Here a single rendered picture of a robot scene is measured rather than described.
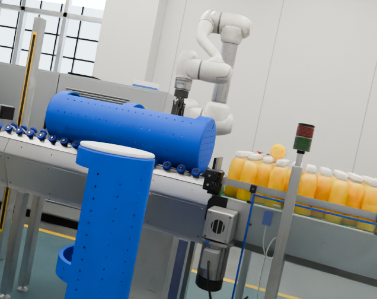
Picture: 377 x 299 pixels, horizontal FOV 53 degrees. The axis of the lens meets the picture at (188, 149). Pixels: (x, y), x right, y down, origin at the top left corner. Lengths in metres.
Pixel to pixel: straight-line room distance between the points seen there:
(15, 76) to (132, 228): 2.97
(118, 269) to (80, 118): 0.91
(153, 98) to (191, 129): 1.74
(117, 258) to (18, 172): 1.09
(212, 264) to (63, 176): 0.97
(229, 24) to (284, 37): 2.39
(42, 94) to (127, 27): 1.41
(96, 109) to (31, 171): 0.52
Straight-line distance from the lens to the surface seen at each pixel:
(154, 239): 2.49
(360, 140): 4.74
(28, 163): 2.25
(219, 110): 2.41
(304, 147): 1.45
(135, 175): 1.33
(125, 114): 1.94
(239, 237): 1.67
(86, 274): 1.41
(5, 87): 4.20
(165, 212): 1.88
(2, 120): 2.53
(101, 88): 3.69
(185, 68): 1.99
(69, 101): 2.12
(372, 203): 1.67
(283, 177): 1.66
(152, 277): 2.56
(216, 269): 1.61
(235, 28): 2.43
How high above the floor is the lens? 1.16
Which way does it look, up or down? 3 degrees down
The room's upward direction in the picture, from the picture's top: 11 degrees clockwise
